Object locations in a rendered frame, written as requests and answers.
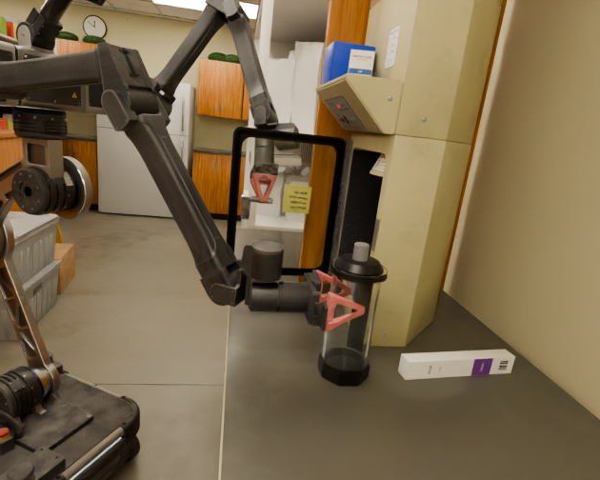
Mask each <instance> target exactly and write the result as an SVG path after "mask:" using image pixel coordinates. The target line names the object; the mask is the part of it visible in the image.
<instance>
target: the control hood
mask: <svg viewBox="0 0 600 480"><path fill-rule="evenodd" d="M402 88H403V83H402V81H398V80H391V79H385V78H378V77H371V76H365V75H358V74H351V73H346V74H344V75H342V76H340V77H338V78H335V79H333V80H331V81H329V82H328V83H325V84H323V85H321V86H319V87H317V88H315V90H316V93H317V94H318V95H319V97H320V98H321V99H322V101H323V102H324V104H325V105H326V106H327V108H328V109H329V111H330V112H331V114H332V115H333V117H334V118H335V119H336V121H337V122H338V123H339V125H340V126H341V128H342V129H343V130H349V131H360V132H372V133H384V134H394V133H395V129H396V123H397V117H398V111H399V106H400V100H401V94H402ZM339 96H343V97H344V98H345V100H346V101H347V102H348V104H349V105H350V107H351V109H352V110H353V111H354V113H355V114H356V116H357V117H358V119H359V120H360V121H361V123H362V124H363V126H364V127H365V128H364V129H354V128H344V127H343V126H342V124H341V123H340V122H339V120H338V119H337V117H336V116H335V115H334V113H333V112H332V111H331V109H330V107H329V106H328V105H327V103H326V102H325V100H328V99H331V98H335V97H339Z"/></svg>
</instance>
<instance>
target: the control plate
mask: <svg viewBox="0 0 600 480"><path fill-rule="evenodd" d="M325 102H326V103H327V105H328V106H329V107H330V109H331V111H332V112H333V113H334V115H335V116H336V117H337V119H338V120H339V118H340V119H341V117H342V118H343V119H344V117H343V115H345V117H346V118H347V119H348V118H349V119H350V118H351V119H353V117H354V118H355V120H354V121H353V120H351V121H350V120H349V122H350V123H349V124H348V123H347V122H346V120H345V119H344V120H345V123H343V122H341V121H342V120H341V121H340V120H339V122H340V123H341V124H342V126H343V127H344V128H354V129H364V128H365V127H364V126H363V124H362V123H361V121H360V120H359V119H358V117H357V116H356V114H355V113H354V111H353V110H352V109H351V107H350V105H349V104H348V102H347V101H346V100H345V98H344V97H343V96H339V97H335V98H331V99H328V100H325ZM341 103H342V104H343V105H344V106H345V107H343V106H342V104H341ZM337 104H338V105H339V107H340V108H339V107H338V106H337Z"/></svg>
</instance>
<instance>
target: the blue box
mask: <svg viewBox="0 0 600 480"><path fill-rule="evenodd" d="M350 50H369V51H375V50H376V47H371V46H365V45H358V44H352V43H346V42H340V41H334V42H333V43H331V44H330V45H329V46H328V47H327V48H326V51H325V59H324V67H323V75H322V83H321V85H323V84H325V83H328V82H329V81H331V80H333V79H335V78H338V77H340V76H342V75H344V74H346V73H348V71H349V63H350Z"/></svg>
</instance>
